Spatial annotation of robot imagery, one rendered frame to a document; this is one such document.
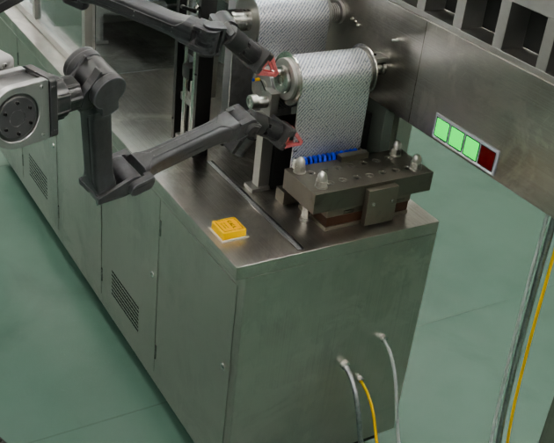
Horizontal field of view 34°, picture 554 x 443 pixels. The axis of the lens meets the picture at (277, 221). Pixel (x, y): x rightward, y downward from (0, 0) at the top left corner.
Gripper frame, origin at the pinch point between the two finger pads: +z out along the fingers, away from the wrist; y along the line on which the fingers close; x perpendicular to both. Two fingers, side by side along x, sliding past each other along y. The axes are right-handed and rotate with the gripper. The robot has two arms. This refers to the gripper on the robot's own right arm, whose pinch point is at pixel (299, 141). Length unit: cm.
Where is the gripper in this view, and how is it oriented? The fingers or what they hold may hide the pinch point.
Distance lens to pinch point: 251.7
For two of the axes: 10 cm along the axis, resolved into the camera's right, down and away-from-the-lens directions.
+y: 5.0, 4.9, -7.1
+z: 7.1, 2.5, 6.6
